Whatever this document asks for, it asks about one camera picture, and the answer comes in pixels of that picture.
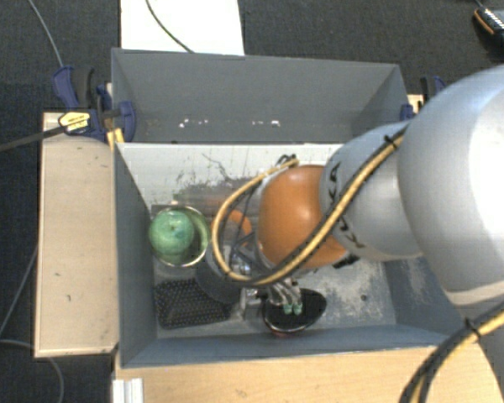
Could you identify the black oval dish red rim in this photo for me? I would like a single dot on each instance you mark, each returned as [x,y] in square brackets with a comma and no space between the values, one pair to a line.
[313,309]

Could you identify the black mesh pad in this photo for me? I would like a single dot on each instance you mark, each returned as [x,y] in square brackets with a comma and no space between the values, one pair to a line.
[189,305]

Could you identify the green apple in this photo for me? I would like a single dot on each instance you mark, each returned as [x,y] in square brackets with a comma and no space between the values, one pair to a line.
[170,231]

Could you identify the pale wood board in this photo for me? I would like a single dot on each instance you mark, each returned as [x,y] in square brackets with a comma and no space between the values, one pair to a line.
[75,242]

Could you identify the grey metal bin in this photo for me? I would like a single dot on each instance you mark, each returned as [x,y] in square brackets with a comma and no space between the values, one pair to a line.
[252,95]

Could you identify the black cylinder on white bracket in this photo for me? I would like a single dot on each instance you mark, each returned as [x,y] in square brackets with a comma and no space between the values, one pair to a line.
[345,261]

